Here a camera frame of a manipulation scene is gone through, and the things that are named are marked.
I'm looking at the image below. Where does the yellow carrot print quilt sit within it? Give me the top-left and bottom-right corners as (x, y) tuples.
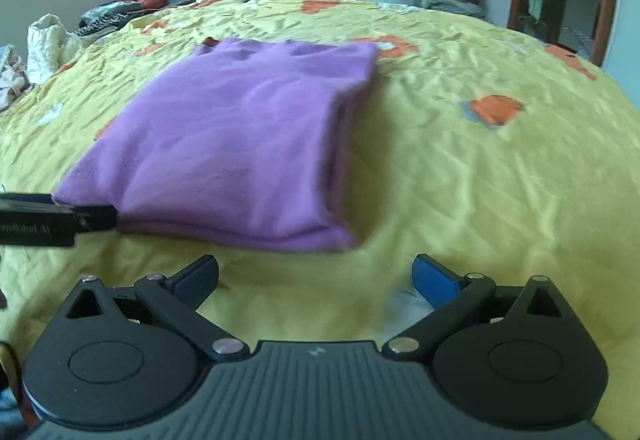
(1, 0), (639, 439)

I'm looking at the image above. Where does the purple knit sweater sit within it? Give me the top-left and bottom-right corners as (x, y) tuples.
(53, 39), (378, 251)

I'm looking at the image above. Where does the white padded jacket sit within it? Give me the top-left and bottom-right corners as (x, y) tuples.
(26, 14), (82, 84)

